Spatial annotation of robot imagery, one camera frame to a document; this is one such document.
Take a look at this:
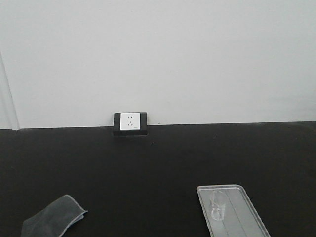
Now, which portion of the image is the gray cloth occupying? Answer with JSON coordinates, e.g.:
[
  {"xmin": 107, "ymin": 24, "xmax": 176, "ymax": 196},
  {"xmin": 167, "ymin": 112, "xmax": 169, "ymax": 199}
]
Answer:
[{"xmin": 21, "ymin": 195, "xmax": 88, "ymax": 237}]

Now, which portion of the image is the clear plastic tray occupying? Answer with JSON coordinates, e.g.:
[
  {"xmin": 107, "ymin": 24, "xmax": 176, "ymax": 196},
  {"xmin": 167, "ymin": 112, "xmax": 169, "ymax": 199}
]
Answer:
[{"xmin": 197, "ymin": 184, "xmax": 270, "ymax": 237}]

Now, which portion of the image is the white power outlet plate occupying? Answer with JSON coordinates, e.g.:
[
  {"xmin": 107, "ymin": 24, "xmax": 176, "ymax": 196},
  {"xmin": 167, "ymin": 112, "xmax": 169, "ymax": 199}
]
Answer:
[{"xmin": 120, "ymin": 112, "xmax": 141, "ymax": 131}]

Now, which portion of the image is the black socket box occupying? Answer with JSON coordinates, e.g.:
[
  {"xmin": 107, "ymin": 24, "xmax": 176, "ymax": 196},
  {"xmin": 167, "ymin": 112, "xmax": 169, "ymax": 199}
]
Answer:
[{"xmin": 113, "ymin": 112, "xmax": 148, "ymax": 136}]

